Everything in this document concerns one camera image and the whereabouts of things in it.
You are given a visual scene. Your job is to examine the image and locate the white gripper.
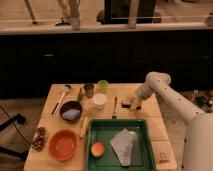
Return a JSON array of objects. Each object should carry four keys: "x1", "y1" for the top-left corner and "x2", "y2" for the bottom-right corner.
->
[{"x1": 130, "y1": 83, "x2": 153, "y2": 111}]

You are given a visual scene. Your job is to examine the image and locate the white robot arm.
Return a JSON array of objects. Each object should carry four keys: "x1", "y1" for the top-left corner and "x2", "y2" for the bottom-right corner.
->
[{"x1": 135, "y1": 72, "x2": 213, "y2": 171}]

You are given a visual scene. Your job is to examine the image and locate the blue cloth in bowl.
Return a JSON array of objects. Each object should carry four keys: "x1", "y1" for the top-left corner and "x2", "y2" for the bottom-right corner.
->
[{"x1": 62, "y1": 109, "x2": 80, "y2": 120}]

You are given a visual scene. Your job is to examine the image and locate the dark brown bowl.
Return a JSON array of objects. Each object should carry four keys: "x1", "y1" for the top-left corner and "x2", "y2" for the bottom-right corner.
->
[{"x1": 60, "y1": 101, "x2": 83, "y2": 123}]

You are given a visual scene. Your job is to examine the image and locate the orange red bowl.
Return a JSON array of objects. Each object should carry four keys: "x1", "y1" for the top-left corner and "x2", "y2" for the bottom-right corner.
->
[{"x1": 48, "y1": 129, "x2": 78, "y2": 162}]

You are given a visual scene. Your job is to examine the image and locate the white cup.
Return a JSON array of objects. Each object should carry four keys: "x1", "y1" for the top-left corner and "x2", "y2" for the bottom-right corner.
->
[{"x1": 92, "y1": 93, "x2": 107, "y2": 110}]

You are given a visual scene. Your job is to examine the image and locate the green translucent cup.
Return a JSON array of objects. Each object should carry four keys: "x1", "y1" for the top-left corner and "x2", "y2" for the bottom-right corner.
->
[{"x1": 97, "y1": 80, "x2": 108, "y2": 94}]

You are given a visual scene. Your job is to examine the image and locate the grey folded cloth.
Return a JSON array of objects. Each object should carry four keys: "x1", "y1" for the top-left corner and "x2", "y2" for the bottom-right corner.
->
[{"x1": 110, "y1": 129, "x2": 133, "y2": 166}]

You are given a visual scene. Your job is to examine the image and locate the metal cup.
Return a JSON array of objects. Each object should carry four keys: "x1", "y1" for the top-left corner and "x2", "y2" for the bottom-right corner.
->
[{"x1": 83, "y1": 83, "x2": 94, "y2": 98}]

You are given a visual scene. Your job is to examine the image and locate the yellow banana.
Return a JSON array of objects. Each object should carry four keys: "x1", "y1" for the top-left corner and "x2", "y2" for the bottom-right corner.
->
[{"x1": 79, "y1": 116, "x2": 89, "y2": 139}]

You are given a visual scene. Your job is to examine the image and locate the peach fruit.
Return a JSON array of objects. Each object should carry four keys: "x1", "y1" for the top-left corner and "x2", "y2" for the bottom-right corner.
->
[{"x1": 91, "y1": 142, "x2": 105, "y2": 157}]

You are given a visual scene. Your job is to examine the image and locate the bunch of red grapes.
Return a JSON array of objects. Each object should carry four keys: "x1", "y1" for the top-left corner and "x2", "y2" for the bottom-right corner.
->
[{"x1": 32, "y1": 127, "x2": 46, "y2": 151}]

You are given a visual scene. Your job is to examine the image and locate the black stand base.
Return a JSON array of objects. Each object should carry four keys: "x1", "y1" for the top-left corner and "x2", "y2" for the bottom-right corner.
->
[{"x1": 0, "y1": 114, "x2": 28, "y2": 161}]

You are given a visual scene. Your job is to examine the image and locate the black cable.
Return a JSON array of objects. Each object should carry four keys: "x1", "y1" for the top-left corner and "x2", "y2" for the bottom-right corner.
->
[{"x1": 0, "y1": 104, "x2": 32, "y2": 147}]

